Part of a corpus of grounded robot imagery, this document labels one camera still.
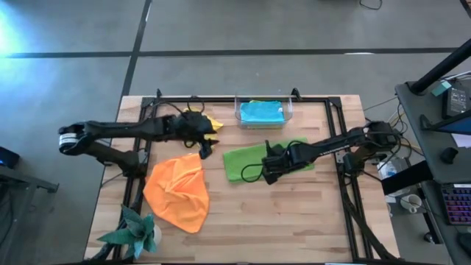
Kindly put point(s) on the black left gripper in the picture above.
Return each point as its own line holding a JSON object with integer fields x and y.
{"x": 187, "y": 134}

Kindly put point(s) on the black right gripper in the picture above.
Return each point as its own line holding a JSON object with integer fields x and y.
{"x": 283, "y": 168}

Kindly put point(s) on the yellow microfiber towel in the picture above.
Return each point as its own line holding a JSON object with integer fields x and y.
{"x": 215, "y": 123}

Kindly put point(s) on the green microfiber towel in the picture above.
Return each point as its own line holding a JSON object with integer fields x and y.
{"x": 239, "y": 162}

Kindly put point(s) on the blue microfiber towel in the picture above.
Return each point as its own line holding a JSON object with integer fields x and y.
{"x": 261, "y": 112}

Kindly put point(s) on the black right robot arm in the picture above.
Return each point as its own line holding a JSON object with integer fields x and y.
{"x": 331, "y": 147}

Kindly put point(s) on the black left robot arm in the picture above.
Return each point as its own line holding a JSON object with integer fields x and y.
{"x": 121, "y": 129}

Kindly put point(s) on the orange microfiber towel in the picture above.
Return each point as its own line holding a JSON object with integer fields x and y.
{"x": 176, "y": 195}

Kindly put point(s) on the clear plastic bin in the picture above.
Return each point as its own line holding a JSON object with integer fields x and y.
{"x": 236, "y": 110}

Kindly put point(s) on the clear water bottle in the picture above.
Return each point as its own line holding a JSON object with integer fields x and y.
{"x": 386, "y": 171}

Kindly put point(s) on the artificial green potted plant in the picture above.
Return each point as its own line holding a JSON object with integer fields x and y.
{"x": 129, "y": 230}

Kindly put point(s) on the black desk crossbar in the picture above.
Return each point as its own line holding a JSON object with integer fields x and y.
{"x": 404, "y": 178}

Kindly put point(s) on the white mug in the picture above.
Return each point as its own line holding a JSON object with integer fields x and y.
{"x": 411, "y": 203}

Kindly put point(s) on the dark grey desk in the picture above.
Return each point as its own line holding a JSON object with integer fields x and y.
{"x": 416, "y": 106}

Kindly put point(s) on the black computer mouse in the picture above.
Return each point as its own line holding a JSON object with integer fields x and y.
{"x": 449, "y": 155}

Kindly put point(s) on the teal sticky note pad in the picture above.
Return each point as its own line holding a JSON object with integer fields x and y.
{"x": 441, "y": 88}

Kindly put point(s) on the black laptop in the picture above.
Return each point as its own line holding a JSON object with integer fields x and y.
{"x": 452, "y": 123}

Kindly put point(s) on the backlit computer keyboard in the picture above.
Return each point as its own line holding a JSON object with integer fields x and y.
{"x": 458, "y": 204}

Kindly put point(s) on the white paper sheet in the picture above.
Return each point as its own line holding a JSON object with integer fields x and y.
{"x": 461, "y": 140}

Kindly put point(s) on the grey side table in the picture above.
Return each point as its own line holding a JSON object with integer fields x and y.
{"x": 18, "y": 180}

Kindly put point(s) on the black power adapter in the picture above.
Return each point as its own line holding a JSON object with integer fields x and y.
{"x": 455, "y": 101}

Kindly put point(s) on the black stand pole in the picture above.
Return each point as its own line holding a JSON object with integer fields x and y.
{"x": 441, "y": 68}

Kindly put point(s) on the black device blue light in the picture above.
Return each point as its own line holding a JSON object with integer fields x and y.
{"x": 9, "y": 158}

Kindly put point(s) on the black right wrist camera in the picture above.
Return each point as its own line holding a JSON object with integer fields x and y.
{"x": 283, "y": 154}

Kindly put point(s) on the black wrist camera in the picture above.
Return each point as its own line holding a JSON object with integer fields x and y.
{"x": 191, "y": 118}
{"x": 283, "y": 154}

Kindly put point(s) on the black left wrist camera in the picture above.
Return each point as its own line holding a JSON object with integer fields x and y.
{"x": 191, "y": 118}

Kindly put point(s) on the black aluminium table frame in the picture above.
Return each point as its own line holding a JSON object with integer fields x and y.
{"x": 221, "y": 99}

